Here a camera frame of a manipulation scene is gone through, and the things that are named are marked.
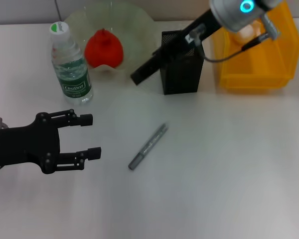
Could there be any white paper ball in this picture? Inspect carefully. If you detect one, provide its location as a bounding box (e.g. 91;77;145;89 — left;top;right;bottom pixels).
235;21;262;43

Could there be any pale green glass fruit bowl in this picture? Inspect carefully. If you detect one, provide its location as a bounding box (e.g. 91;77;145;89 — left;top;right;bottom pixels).
63;2;157;82

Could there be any grey pen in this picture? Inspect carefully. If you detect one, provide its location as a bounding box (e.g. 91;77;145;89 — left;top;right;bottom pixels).
128;123;169;171

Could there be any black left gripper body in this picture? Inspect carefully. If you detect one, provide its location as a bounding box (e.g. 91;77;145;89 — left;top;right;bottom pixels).
0;112;61;174

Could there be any clear green-label water bottle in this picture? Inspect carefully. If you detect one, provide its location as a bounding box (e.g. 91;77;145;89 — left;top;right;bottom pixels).
49;21;94;105

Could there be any black mesh pen holder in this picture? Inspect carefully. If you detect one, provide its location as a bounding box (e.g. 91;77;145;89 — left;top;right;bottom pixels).
160;29;205;95

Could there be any yellow plastic bin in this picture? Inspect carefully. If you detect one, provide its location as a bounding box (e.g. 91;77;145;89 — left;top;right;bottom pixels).
212;0;299;90

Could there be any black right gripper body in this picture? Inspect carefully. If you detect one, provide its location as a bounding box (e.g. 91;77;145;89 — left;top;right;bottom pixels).
151;8;225;63

